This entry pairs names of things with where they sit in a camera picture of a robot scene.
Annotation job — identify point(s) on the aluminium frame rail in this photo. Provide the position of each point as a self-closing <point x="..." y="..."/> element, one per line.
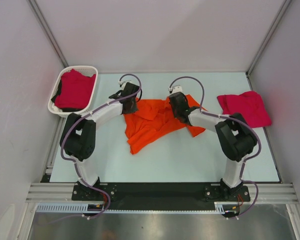
<point x="268" y="193"/>

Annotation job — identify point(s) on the white plastic basket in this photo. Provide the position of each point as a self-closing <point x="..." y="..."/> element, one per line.
<point x="85" y="70"/>

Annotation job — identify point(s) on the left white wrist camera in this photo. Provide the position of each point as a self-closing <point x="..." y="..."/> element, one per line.
<point x="122" y="84"/>

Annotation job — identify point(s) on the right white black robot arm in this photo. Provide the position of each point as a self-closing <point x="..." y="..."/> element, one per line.
<point x="236" y="138"/>

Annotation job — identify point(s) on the magenta shirt in basket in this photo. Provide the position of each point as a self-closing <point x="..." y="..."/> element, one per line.
<point x="83" y="84"/>

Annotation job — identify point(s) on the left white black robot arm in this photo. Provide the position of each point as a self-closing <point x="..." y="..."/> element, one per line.
<point x="78" y="139"/>

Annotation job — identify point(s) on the right aluminium corner post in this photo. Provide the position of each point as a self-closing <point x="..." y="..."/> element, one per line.
<point x="271" y="31"/>

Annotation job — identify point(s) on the orange t shirt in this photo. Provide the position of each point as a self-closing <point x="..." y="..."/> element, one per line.
<point x="153" y="120"/>

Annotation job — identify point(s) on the black shirt in basket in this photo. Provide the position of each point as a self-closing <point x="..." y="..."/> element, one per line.
<point x="66" y="99"/>

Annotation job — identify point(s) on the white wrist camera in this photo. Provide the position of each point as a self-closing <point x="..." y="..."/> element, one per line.
<point x="175" y="89"/>
<point x="122" y="84"/>

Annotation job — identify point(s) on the white slotted cable duct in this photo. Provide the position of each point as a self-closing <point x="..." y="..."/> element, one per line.
<point x="87" y="208"/>

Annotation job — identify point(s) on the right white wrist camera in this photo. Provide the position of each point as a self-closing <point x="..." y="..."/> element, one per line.
<point x="175" y="89"/>

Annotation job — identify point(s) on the left aluminium corner post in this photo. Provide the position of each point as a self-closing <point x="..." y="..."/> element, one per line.
<point x="38" y="14"/>

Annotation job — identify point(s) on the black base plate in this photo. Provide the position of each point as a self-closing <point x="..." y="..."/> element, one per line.
<point x="161" y="196"/>

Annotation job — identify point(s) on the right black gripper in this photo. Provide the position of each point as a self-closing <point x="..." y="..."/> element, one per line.
<point x="174" y="112"/>

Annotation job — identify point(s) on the aluminium corner post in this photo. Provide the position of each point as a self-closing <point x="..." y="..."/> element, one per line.
<point x="38" y="14"/>
<point x="271" y="31"/>

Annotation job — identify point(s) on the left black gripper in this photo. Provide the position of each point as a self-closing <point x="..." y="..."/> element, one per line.
<point x="133" y="109"/>

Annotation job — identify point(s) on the folded magenta t shirt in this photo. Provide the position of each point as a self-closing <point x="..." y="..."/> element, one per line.
<point x="249" y="104"/>

